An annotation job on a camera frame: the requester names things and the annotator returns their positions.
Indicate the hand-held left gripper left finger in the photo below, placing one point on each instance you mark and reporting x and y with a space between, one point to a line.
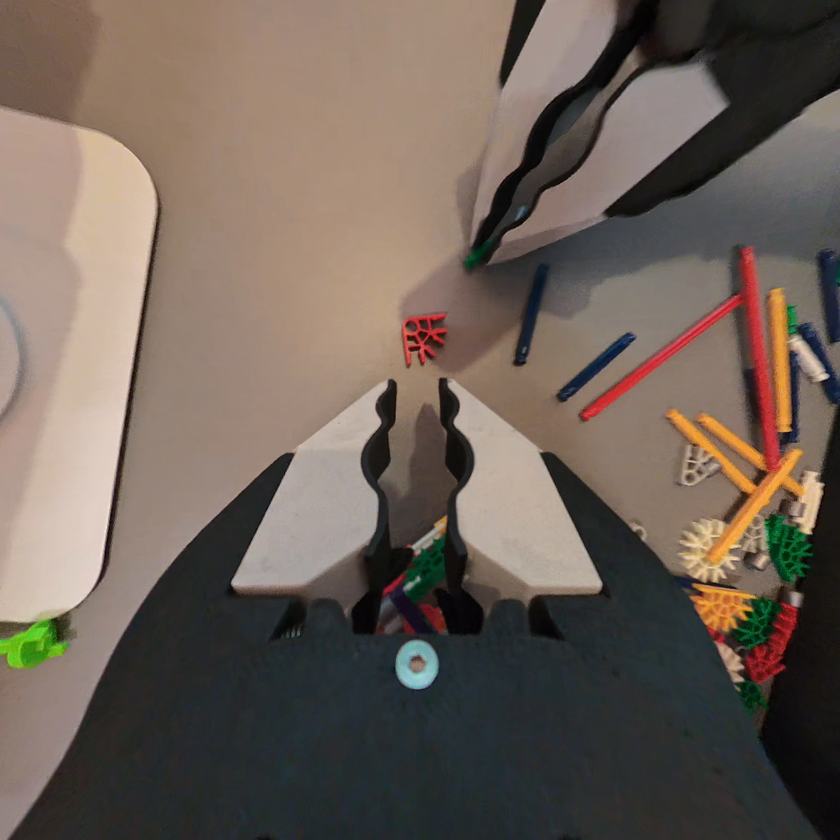
308 525

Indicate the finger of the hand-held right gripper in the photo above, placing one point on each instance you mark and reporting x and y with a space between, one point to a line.
643 131
558 52

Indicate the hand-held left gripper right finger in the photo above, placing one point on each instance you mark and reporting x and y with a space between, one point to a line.
525 525

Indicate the colourful toy construction model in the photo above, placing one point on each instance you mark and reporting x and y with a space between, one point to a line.
426 564

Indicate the green short toy rod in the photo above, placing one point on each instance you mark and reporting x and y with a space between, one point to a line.
474 257

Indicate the red toy connector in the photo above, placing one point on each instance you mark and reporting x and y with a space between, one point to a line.
420 341

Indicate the light grey toy connector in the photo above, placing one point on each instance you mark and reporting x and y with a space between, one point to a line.
695 467

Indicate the red toy rod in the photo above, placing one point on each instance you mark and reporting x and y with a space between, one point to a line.
659 358

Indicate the pile of colourful toy rods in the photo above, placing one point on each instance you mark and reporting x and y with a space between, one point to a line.
758 367

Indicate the pile of colourful toy connectors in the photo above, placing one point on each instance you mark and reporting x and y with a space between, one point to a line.
787 551

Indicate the lime green toy piece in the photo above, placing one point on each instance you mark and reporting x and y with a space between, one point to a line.
29 646

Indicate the silver monitor stand base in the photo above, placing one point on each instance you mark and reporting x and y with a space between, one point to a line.
65 328

